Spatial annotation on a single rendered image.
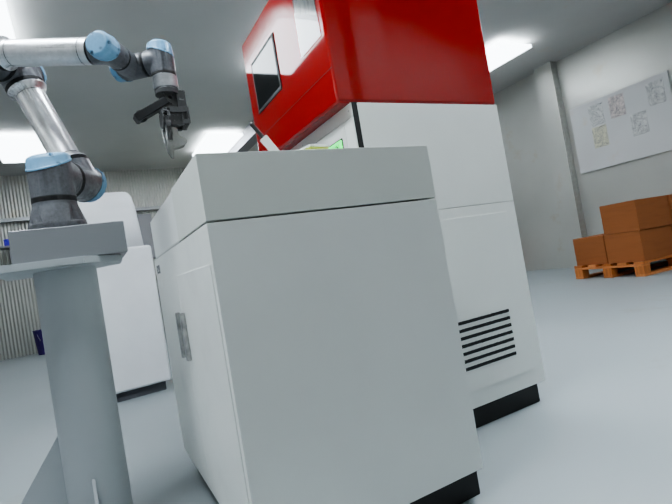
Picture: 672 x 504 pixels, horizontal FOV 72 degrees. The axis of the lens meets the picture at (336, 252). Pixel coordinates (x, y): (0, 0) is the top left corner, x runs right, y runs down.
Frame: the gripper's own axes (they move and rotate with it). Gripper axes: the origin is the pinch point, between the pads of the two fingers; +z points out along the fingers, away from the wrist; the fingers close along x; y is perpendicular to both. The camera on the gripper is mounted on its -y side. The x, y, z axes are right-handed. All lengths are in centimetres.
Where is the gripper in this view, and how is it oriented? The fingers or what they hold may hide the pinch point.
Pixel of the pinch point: (169, 154)
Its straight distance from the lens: 156.0
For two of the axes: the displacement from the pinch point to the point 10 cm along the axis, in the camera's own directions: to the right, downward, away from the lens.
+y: 8.7, -1.4, 4.7
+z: 1.7, 9.9, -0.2
